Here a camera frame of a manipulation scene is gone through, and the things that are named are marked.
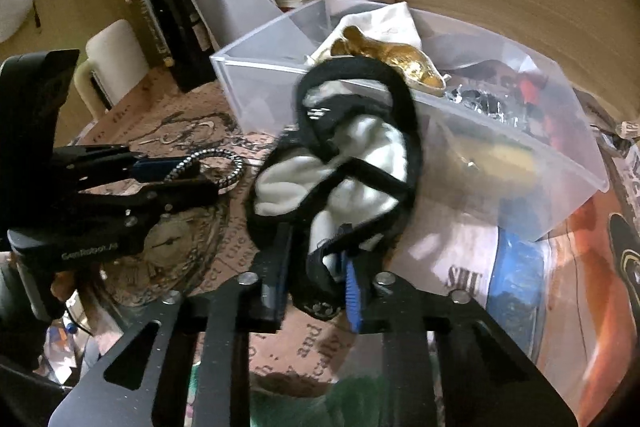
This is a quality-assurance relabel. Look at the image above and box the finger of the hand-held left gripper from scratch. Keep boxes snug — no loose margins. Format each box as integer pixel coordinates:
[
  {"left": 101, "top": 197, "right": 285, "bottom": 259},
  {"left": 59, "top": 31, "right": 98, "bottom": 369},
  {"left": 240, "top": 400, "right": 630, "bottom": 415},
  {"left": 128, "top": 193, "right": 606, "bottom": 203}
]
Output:
[
  {"left": 54, "top": 145, "right": 176, "bottom": 184},
  {"left": 75, "top": 177, "right": 223, "bottom": 230}
]

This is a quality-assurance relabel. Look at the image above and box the clear plastic storage box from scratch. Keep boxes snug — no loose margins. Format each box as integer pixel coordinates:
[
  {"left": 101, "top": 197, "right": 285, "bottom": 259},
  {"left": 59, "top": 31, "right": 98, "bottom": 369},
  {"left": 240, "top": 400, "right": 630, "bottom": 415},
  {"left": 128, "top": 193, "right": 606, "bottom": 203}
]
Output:
[{"left": 210, "top": 0, "right": 610, "bottom": 244}]

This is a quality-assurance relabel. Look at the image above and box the black and white braided cord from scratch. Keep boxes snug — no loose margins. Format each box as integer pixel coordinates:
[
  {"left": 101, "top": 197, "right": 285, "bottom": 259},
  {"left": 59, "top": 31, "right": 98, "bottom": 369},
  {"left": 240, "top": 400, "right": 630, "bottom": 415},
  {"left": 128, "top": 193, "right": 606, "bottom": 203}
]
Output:
[{"left": 164, "top": 147, "right": 246, "bottom": 198}]

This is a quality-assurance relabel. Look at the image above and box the gold shiny shoe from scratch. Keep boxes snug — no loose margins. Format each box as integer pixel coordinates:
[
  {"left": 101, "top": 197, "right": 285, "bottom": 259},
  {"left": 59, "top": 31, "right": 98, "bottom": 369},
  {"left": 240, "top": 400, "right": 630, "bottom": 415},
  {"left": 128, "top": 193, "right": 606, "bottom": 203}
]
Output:
[{"left": 316, "top": 26, "right": 447, "bottom": 96}]

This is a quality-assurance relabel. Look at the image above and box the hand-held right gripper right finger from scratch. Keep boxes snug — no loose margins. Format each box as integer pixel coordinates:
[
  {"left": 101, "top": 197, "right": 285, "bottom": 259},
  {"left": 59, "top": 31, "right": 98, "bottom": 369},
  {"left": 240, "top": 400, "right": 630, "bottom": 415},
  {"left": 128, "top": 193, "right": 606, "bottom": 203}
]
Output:
[{"left": 344, "top": 257, "right": 582, "bottom": 427}]

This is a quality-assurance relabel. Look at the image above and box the white printed paper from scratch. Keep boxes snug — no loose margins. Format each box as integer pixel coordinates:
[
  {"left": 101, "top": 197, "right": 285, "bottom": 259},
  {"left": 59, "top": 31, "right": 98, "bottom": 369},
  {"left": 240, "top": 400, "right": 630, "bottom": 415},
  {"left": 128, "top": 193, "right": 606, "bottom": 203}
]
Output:
[{"left": 395, "top": 214, "right": 501, "bottom": 313}]

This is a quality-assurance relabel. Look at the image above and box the green cloth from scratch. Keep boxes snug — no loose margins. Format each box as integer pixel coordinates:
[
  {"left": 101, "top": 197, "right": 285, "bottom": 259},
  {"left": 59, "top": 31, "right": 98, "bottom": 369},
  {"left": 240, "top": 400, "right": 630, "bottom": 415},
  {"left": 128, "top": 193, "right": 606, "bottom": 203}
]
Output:
[{"left": 249, "top": 374, "right": 346, "bottom": 427}]

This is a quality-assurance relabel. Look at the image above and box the dark glass bottle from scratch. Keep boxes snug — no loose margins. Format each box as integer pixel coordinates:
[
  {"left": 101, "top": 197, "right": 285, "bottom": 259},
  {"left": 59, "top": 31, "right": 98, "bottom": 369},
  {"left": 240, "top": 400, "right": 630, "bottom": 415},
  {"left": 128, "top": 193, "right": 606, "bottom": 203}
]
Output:
[{"left": 131, "top": 0, "right": 217, "bottom": 94}]

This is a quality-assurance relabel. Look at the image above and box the yellow item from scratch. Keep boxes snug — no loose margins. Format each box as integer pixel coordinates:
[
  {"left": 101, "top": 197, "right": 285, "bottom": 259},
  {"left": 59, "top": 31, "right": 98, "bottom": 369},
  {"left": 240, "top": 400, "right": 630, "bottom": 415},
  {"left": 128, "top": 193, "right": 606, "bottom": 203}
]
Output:
[{"left": 447, "top": 141, "right": 538, "bottom": 190}]

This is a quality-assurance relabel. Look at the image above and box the black and silver item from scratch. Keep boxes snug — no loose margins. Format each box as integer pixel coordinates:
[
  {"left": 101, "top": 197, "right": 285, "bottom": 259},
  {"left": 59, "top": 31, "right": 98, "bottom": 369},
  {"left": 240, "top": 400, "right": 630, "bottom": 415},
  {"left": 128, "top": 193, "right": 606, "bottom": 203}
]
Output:
[{"left": 444, "top": 82, "right": 523, "bottom": 128}]

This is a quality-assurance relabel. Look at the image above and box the red item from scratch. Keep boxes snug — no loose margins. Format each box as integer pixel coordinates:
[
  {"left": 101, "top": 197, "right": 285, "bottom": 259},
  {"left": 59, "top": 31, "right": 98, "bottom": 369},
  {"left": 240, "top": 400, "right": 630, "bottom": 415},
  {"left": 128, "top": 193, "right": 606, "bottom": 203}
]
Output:
[{"left": 517, "top": 72, "right": 558, "bottom": 145}]

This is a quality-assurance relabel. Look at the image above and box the white paper sheet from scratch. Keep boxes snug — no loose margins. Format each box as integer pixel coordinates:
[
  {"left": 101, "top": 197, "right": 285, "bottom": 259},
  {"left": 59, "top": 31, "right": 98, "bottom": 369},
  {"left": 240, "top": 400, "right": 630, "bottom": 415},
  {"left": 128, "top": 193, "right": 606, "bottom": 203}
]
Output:
[{"left": 191, "top": 0, "right": 283, "bottom": 54}]

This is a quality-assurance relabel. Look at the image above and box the printed map tablecloth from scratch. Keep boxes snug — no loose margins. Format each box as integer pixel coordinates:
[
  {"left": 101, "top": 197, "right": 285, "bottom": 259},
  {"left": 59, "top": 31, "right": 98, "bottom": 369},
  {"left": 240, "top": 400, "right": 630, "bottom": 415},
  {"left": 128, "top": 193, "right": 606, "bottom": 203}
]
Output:
[{"left": 70, "top": 72, "right": 361, "bottom": 388}]

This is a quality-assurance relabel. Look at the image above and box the white and black cloth garment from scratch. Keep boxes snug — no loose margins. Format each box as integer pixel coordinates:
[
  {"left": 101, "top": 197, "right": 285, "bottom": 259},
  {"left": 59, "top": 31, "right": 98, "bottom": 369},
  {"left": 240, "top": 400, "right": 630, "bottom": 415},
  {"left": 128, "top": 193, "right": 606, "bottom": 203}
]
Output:
[{"left": 244, "top": 56, "right": 427, "bottom": 322}]

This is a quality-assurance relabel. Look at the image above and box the white cloth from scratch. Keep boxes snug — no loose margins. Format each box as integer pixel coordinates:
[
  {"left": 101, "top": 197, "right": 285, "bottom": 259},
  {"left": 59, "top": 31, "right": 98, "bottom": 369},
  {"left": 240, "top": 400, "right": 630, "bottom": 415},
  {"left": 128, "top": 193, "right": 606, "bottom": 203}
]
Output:
[{"left": 320, "top": 2, "right": 426, "bottom": 58}]

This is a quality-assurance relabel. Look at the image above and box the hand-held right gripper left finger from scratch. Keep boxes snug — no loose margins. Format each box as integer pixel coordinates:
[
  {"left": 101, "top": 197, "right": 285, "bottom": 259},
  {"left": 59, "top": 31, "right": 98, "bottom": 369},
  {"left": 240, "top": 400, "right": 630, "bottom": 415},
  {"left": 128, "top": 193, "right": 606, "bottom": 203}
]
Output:
[{"left": 47, "top": 223, "right": 294, "bottom": 427}]

